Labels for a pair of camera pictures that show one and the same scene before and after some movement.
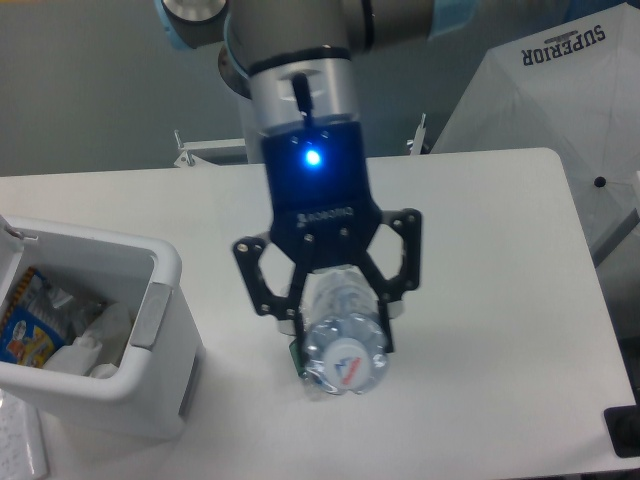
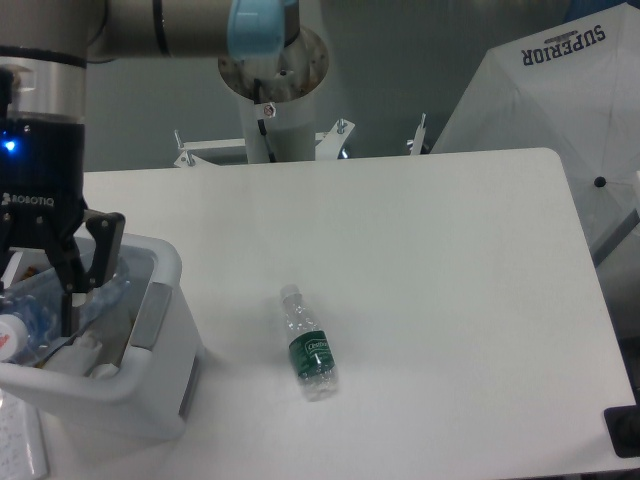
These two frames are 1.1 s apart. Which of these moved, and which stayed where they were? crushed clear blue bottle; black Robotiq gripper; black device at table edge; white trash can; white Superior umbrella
Moved: crushed clear blue bottle; black Robotiq gripper
Stayed: black device at table edge; white Superior umbrella; white trash can
